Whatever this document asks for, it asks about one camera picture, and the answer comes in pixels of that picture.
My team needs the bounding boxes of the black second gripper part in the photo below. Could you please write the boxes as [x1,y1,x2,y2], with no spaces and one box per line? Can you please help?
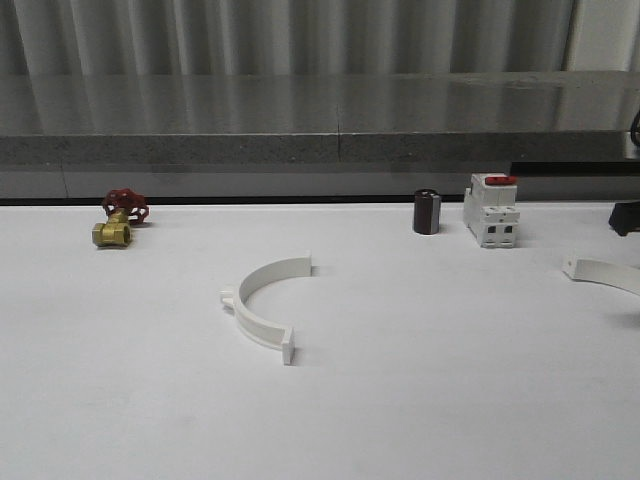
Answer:
[608,201,640,237]

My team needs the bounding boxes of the grey corrugated curtain backdrop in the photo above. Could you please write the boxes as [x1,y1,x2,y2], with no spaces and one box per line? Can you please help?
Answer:
[1,1,639,75]

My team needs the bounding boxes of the white half-ring pipe clamp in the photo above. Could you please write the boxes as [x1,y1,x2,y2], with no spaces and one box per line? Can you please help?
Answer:
[220,253,312,365]
[562,256,640,296]

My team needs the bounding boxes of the dark brown cylindrical capacitor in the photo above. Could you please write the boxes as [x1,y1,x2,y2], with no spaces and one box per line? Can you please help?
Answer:
[413,189,441,235]

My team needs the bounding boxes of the white circuit breaker red switch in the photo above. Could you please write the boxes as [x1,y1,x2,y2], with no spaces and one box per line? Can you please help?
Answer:
[463,173,520,248]

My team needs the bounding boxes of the grey stone counter ledge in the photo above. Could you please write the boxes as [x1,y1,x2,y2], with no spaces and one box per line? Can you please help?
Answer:
[1,72,639,173]

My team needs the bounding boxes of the brass valve with red handle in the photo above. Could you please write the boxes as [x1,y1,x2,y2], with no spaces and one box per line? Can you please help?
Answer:
[92,188,149,247]

